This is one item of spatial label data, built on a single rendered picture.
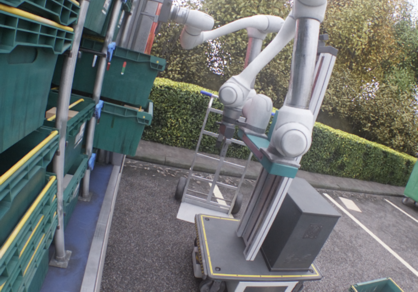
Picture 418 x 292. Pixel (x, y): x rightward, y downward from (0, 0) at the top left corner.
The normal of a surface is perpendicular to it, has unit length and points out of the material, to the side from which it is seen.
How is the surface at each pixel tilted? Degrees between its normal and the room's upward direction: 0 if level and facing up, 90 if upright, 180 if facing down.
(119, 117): 93
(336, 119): 62
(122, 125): 93
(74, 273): 0
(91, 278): 0
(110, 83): 91
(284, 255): 90
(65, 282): 0
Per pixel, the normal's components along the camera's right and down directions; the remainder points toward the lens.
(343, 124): 0.18, -0.18
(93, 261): 0.28, -0.92
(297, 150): -0.30, 0.24
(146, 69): 0.22, 0.39
